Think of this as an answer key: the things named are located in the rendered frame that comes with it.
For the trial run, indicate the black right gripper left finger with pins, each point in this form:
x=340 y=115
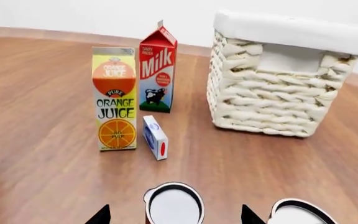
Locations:
x=102 y=216

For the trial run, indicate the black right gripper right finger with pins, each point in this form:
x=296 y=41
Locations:
x=250 y=215

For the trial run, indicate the can with white lid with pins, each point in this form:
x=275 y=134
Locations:
x=174 y=205
x=300 y=213

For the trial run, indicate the red milk carton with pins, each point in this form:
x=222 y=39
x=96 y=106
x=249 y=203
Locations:
x=157 y=72

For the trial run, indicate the white woven basket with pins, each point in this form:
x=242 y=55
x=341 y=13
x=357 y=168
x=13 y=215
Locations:
x=278 y=77

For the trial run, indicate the small white blue box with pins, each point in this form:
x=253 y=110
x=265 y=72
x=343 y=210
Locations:
x=154 y=137

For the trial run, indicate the orange juice carton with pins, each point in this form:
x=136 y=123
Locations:
x=115 y=100

